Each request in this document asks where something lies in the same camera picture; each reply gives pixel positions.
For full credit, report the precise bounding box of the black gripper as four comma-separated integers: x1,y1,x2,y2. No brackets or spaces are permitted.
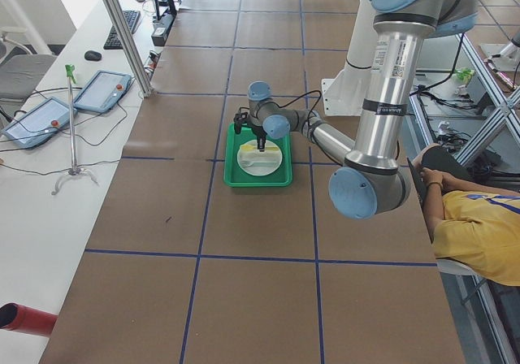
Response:
250,123,267,152

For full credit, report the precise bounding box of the yellow plastic spoon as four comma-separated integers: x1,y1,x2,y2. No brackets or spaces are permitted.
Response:
239,144,280,153

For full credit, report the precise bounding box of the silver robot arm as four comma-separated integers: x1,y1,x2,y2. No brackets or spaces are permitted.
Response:
235,0,478,219

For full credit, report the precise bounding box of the white round plate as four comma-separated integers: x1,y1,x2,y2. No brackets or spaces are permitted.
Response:
236,140,283,176

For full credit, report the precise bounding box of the green plastic tray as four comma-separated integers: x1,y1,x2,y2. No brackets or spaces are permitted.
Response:
223,123,293,188

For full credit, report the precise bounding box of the far blue teach pendant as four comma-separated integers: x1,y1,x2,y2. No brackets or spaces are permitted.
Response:
74,70,132,114

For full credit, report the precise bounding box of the blue teach pendant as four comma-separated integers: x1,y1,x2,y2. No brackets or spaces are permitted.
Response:
74,70,132,114
1,97,70,149

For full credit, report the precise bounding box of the black keyboard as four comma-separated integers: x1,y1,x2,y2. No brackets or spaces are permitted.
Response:
102,10,142,50

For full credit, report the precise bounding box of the black computer mouse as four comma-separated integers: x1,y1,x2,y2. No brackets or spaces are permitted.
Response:
84,50,102,62

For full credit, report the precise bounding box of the near blue teach pendant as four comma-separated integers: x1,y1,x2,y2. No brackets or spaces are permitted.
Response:
1,97,70,149

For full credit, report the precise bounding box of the person in yellow shirt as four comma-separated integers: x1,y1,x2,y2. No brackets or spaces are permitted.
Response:
409,144,519,286

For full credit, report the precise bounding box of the grey office chair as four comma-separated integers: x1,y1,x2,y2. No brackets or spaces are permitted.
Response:
1,27,57,104

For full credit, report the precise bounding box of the red cylinder tube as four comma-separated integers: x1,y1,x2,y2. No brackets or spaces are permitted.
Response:
1,303,58,337

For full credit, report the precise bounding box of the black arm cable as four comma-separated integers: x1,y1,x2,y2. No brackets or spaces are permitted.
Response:
278,89,401,166

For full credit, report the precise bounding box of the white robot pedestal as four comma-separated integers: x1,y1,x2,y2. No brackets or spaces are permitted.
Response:
322,0,378,116

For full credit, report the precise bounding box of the aluminium frame post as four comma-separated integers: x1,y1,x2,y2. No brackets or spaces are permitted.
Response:
102,0,153,98

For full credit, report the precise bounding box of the green handled reacher grabber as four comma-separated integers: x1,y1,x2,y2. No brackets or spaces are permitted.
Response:
51,64,98,196

